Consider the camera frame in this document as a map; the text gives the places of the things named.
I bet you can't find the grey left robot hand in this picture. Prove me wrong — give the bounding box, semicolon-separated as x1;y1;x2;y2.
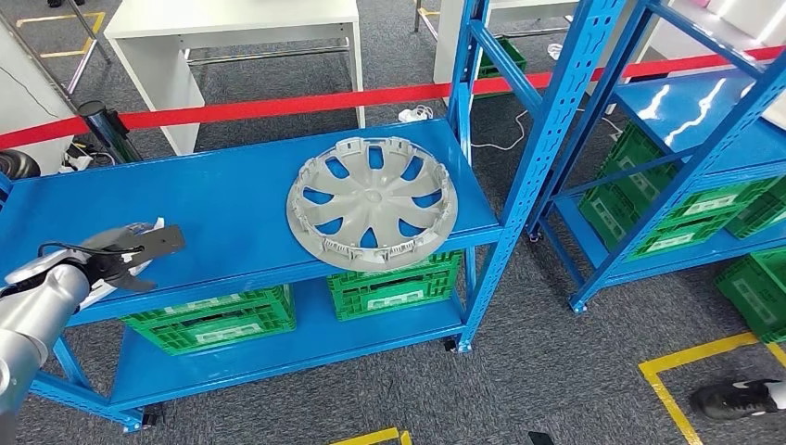
80;223;159;294

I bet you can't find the blue metal shelf rack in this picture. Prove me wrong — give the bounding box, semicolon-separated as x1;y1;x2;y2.
0;0;628;434
525;0;786;315

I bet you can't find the white power strip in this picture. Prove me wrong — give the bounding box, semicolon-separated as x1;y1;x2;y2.
59;152;95;173
398;104;435;124

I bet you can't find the pale grey panel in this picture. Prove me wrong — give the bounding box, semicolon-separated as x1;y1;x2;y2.
0;24;78;176

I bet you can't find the green folding crate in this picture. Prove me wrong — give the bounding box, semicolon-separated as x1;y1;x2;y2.
477;35;528;99
577;184;754;262
120;284;295;336
334;276;461;323
724;178;786;241
137;307;298;358
604;121;786;228
326;250;463;299

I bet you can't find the red barrier belt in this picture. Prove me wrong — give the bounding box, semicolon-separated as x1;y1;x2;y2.
0;45;786;152

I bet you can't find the grey wheel hubcap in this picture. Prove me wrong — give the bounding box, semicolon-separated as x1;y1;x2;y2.
285;135;460;273

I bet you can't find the open green crate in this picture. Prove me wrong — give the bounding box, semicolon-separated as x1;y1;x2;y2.
715;247;786;345

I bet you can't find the black sneaker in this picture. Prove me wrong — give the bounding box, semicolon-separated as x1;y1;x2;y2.
689;378;786;423

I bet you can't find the black barrier post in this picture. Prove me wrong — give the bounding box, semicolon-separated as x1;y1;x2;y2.
78;99;146;166

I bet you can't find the white floor cable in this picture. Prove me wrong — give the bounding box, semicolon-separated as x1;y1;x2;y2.
469;107;625;152

